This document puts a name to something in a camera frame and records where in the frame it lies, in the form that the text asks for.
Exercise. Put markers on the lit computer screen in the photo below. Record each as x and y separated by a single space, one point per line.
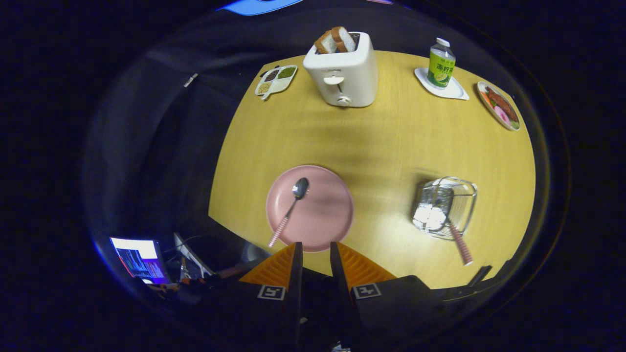
139 259

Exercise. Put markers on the plate of toy food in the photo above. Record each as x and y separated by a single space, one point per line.
499 105

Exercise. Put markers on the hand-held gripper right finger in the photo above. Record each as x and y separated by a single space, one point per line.
342 293

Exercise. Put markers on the green label drink bottle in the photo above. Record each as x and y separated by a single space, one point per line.
441 66

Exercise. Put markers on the white cloth clip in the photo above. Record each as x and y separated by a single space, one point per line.
190 79

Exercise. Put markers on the white edged dark device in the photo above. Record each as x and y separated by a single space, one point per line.
193 256

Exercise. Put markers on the white compartment seasoning dish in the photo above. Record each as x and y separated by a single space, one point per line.
276 83

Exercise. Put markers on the pink round plate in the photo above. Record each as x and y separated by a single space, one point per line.
323 215

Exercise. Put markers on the clear glass container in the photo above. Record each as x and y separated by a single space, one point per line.
462 195

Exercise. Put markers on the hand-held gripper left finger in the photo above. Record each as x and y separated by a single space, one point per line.
295 293

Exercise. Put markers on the white toaster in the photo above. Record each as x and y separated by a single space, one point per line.
342 73

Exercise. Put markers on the white square coaster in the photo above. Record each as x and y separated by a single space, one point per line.
456 92

